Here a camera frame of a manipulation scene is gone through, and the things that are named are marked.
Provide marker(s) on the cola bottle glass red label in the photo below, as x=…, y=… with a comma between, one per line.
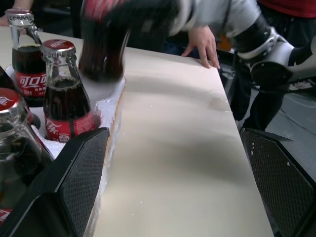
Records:
x=3, y=81
x=101, y=56

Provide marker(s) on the person in red top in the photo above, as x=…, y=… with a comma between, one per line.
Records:
x=286, y=7

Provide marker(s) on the cola bottle red cap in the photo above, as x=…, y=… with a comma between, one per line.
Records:
x=66, y=103
x=17, y=150

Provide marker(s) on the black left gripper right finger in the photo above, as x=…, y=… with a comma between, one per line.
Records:
x=281, y=177

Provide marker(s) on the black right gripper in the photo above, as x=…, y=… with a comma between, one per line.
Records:
x=150, y=17

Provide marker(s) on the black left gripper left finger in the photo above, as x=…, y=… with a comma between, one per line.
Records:
x=74, y=177

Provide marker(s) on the white foam bottle crate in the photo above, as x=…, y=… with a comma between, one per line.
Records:
x=108, y=108

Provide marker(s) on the person's bare hand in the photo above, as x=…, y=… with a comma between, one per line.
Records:
x=201, y=47
x=5, y=22

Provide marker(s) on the cola bottle silver cap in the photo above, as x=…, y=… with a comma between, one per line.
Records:
x=27, y=64

